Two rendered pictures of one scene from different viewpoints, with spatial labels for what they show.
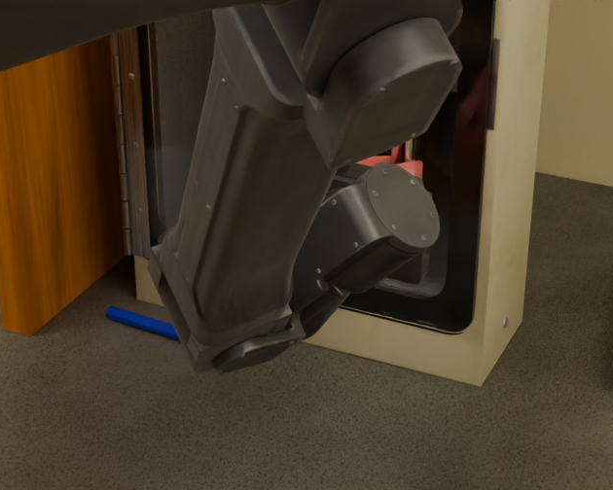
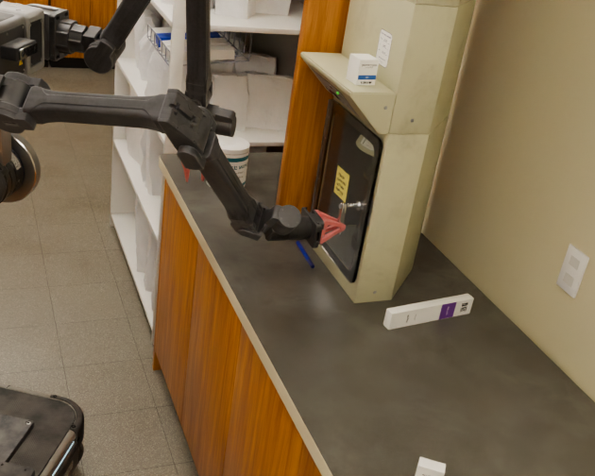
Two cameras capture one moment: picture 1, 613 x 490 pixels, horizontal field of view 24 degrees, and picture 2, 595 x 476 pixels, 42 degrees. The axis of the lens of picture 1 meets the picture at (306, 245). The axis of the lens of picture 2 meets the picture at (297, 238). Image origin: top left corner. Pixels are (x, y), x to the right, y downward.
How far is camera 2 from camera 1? 1.31 m
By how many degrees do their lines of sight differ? 35
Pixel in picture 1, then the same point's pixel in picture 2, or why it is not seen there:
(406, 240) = (281, 222)
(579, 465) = (347, 327)
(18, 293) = not seen: hidden behind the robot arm
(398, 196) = (289, 213)
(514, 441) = (341, 314)
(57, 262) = not seen: hidden behind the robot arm
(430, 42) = (187, 149)
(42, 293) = not seen: hidden behind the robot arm
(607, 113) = (494, 267)
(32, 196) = (287, 199)
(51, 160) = (297, 193)
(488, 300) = (361, 277)
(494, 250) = (365, 263)
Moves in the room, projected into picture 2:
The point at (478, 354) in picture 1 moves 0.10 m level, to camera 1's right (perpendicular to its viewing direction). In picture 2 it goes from (355, 292) to (384, 310)
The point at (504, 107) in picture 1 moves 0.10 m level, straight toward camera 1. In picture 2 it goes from (373, 221) to (343, 229)
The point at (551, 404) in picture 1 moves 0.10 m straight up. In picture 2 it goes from (364, 315) to (370, 282)
